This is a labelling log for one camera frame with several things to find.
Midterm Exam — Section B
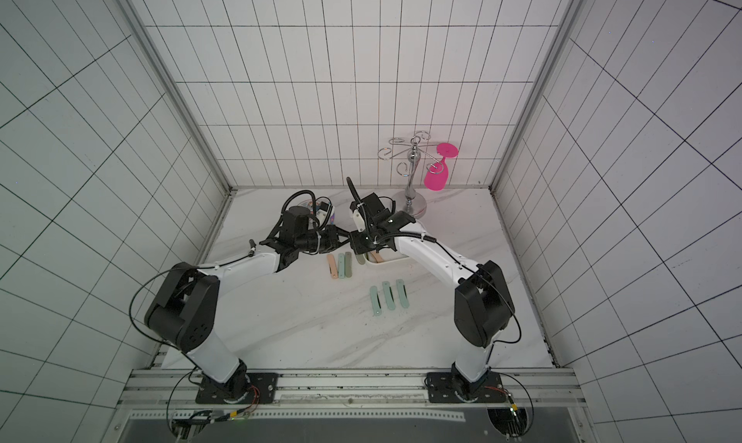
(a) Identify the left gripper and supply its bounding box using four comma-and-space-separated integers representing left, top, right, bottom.
298, 225, 357, 254

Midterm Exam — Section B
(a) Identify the pink folding fruit knife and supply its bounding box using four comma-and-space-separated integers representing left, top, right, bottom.
327, 254, 339, 279

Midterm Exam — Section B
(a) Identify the olive folding fruit knife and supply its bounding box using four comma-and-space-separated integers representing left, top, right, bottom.
344, 252, 353, 279

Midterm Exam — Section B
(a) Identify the mint folding fruit knife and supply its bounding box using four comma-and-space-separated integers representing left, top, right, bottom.
396, 279, 410, 309

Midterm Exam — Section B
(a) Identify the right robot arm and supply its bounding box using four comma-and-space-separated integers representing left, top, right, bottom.
346, 178, 516, 400

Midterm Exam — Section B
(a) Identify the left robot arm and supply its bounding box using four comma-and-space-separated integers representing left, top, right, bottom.
144, 189, 345, 401

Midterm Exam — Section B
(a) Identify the white plastic storage box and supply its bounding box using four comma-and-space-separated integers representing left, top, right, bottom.
361, 248, 409, 266

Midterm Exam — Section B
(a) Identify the chrome glass holder stand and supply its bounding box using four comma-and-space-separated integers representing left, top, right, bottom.
378, 130, 431, 218

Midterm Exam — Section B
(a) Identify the pink wine glass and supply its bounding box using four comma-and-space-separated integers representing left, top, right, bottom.
424, 143, 459, 192

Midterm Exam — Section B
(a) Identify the aluminium mounting rail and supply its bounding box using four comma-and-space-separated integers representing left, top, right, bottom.
119, 369, 587, 411

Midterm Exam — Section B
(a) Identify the left base plate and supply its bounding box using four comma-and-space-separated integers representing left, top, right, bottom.
195, 373, 278, 406

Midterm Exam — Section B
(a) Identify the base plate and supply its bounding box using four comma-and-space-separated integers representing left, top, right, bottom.
195, 373, 278, 406
423, 372, 506, 404

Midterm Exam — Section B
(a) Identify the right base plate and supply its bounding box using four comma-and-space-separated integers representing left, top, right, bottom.
423, 372, 506, 404

